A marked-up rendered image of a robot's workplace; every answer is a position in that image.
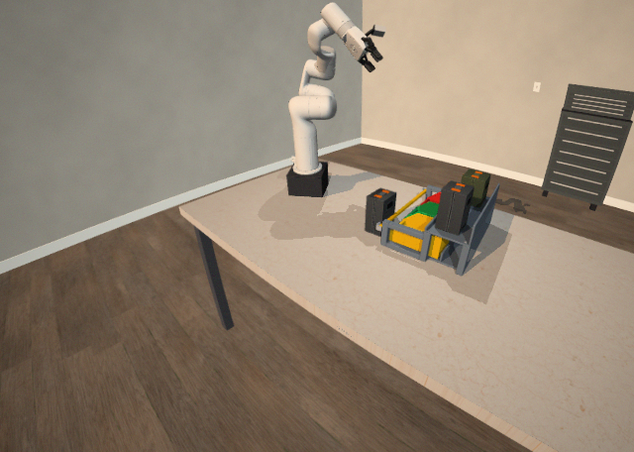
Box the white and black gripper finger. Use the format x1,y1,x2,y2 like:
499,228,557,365
362,37,383,62
358,55,375,72

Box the grey metal shelf rack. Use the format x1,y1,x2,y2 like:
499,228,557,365
376,183,500,276

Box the yellow bar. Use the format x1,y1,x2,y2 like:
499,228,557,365
379,189,426,229

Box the yellow open bin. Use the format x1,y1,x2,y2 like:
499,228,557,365
389,213,449,259

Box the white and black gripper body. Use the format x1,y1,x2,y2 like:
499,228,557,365
341,26,368,60

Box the red bin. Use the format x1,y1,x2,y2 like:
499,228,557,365
421,192,441,204

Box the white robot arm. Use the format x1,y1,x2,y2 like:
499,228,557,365
288,3,355,174

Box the green open bin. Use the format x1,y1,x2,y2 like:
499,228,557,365
404,201,439,218

